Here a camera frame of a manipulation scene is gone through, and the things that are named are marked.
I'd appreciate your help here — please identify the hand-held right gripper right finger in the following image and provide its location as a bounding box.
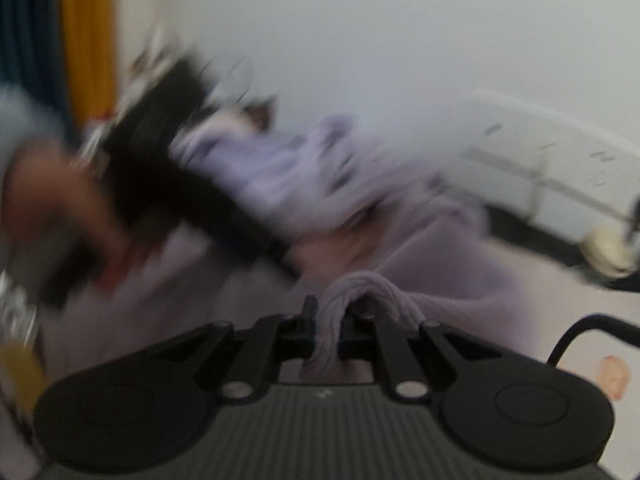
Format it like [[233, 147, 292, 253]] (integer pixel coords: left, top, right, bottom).
[[338, 311, 503, 404]]

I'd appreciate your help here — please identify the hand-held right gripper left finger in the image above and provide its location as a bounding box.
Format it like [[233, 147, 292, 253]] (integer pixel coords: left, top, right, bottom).
[[149, 295, 319, 404]]

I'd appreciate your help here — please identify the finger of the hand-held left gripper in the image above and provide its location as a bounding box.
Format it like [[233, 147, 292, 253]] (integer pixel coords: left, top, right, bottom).
[[200, 210, 303, 279]]

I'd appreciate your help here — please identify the lavender fleece pajama top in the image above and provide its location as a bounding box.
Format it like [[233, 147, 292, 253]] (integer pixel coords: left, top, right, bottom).
[[170, 114, 531, 381]]

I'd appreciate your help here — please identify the person's left forearm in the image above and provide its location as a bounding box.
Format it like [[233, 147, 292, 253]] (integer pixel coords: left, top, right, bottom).
[[0, 85, 68, 181]]

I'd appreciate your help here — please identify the person's left hand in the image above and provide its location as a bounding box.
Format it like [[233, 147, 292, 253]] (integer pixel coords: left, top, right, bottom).
[[4, 152, 129, 274]]

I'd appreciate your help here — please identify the yellow curtain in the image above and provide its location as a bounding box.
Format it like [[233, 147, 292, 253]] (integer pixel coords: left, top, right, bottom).
[[59, 0, 120, 128]]

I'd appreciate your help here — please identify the printed white mat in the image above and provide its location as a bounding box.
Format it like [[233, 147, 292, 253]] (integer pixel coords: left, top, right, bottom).
[[35, 230, 640, 411]]

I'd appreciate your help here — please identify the blue curtain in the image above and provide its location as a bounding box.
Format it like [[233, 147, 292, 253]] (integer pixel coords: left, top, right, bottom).
[[0, 0, 68, 116]]

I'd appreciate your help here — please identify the black cable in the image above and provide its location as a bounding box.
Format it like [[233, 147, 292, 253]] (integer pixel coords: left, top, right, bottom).
[[547, 313, 640, 367]]

